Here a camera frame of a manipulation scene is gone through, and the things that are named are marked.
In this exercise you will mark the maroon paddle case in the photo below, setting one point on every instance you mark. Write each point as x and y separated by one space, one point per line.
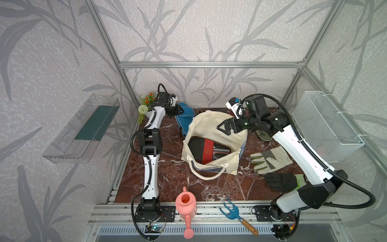
236 113

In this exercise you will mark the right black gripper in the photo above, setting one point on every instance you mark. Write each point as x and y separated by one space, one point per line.
233 121

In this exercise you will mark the black green gardening glove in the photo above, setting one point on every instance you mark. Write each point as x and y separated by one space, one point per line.
285 182

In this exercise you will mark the grey green gardening glove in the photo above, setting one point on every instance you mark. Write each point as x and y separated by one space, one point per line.
270 161

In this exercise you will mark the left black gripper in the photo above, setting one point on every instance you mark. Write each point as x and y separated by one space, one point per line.
178 108

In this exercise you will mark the blue paddle case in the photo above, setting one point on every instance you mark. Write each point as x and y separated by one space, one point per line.
184 119

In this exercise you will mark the aluminium front rail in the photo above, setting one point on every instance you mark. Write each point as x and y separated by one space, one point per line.
209 213

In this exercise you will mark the white wire mesh basket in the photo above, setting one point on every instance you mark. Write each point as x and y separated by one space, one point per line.
325 128

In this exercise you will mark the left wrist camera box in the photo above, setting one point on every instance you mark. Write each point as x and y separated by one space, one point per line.
172 99

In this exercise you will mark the olive green paddle case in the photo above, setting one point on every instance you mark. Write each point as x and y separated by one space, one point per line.
264 136

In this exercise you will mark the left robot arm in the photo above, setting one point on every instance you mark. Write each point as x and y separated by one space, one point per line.
147 142

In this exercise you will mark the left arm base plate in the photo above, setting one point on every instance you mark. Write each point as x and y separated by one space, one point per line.
162 214

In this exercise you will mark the cream canvas tote bag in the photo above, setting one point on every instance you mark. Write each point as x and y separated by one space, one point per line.
205 125

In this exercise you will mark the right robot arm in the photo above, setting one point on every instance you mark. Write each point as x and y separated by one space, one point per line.
322 179

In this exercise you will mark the potted plant white pot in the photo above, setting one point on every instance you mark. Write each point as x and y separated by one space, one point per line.
146 102

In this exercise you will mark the pink watering can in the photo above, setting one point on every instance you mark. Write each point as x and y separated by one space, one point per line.
186 206

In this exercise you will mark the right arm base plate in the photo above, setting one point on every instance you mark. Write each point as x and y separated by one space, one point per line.
265 213

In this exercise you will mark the teal garden hand fork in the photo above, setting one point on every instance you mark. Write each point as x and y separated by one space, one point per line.
233 213

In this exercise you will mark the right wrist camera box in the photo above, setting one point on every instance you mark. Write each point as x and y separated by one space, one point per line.
234 104

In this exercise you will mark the clear acrylic wall shelf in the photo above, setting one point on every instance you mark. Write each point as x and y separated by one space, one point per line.
79 139

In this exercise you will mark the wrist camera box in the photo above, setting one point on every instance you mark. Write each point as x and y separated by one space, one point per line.
172 99
234 104

